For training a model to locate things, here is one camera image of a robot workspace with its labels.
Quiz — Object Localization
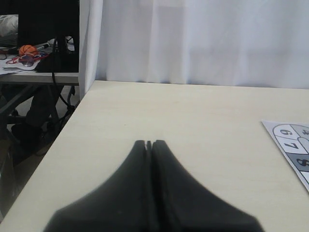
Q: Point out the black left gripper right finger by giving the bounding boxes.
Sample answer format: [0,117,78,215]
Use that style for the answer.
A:
[151,140,263,232]

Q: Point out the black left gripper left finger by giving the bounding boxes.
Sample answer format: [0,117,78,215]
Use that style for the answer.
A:
[44,141,155,232]

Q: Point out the printed paper game board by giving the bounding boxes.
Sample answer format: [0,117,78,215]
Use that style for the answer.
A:
[262,121,309,189]

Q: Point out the grey side desk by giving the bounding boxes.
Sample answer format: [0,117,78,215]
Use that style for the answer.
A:
[0,71,79,86]

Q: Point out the white curtain backdrop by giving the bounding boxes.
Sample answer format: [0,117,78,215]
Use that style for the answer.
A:
[79,0,309,97]

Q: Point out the white papers on desk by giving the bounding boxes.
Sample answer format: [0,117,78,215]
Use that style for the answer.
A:
[0,54,40,75]

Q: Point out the orange toy basketball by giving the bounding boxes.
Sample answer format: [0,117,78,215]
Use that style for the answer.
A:
[18,44,38,56]

